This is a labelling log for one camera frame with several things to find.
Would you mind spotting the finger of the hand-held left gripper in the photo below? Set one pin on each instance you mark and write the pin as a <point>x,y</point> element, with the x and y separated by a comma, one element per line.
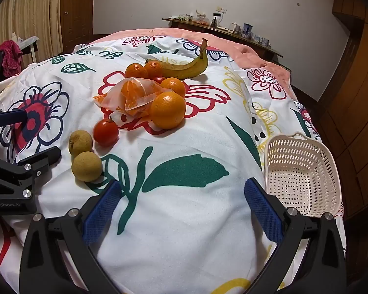
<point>43,156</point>
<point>10,118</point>

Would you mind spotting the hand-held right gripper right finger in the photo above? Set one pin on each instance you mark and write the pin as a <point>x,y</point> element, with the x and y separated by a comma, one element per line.
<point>263,208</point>

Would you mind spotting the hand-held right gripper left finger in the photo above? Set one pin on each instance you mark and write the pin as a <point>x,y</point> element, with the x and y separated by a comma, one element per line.
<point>101,211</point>

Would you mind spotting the cream plastic basket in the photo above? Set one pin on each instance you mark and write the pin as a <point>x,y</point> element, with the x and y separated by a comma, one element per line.
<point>300,174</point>

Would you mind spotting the clear plastic bag of oranges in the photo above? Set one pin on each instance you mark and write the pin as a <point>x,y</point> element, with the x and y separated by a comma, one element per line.
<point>132,96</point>

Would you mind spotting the small orange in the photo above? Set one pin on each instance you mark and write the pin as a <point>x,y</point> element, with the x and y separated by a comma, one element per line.
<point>136,71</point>
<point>153,69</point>

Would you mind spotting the yellow banana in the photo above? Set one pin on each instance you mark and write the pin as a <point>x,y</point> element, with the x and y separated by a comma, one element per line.
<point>184,69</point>

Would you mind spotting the brown round fruit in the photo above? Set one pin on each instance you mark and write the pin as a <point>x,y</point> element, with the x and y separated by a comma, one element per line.
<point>80,142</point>
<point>86,165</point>

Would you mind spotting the red cloth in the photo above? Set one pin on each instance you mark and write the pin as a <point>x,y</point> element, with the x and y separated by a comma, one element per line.
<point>9,56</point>

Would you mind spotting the large red tomato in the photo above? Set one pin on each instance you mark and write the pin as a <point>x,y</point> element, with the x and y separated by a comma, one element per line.
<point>105,132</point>

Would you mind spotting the white side table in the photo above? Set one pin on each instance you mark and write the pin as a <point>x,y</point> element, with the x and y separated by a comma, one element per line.
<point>30,44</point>

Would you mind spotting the white floral blanket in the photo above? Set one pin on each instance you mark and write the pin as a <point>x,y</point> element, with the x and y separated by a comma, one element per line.
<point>184,220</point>

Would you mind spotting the beige curtain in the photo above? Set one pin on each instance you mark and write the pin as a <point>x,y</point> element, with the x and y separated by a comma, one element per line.
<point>27,6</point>

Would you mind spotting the large orange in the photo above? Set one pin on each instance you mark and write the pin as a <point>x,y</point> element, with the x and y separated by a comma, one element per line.
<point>168,110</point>

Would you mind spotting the wooden door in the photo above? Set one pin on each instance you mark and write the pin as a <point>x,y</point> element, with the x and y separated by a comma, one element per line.
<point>76,9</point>

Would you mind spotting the small red tomato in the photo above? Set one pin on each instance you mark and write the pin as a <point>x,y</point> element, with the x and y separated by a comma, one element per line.
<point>159,80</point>

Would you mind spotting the wooden wardrobe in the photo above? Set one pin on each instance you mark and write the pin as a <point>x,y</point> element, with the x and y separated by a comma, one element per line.
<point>355,98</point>

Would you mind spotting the medium orange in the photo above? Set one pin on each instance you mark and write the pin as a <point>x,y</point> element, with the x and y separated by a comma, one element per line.
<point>174,87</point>

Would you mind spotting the pink blanket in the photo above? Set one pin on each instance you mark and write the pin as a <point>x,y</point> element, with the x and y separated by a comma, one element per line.
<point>233,52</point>

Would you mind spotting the long wooden shelf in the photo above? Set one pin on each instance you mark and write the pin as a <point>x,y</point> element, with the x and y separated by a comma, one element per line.
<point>263,49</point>

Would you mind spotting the blue and white carton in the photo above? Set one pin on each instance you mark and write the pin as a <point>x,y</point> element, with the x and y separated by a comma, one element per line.
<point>247,29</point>

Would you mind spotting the white pitcher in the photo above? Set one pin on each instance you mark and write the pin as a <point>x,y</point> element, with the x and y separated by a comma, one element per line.
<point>233,27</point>

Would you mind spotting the small black device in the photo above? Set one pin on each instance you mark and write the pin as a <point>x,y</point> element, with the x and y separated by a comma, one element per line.
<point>215,18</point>

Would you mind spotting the white wall socket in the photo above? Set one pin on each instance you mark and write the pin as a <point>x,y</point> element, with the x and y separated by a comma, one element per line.
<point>221,9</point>

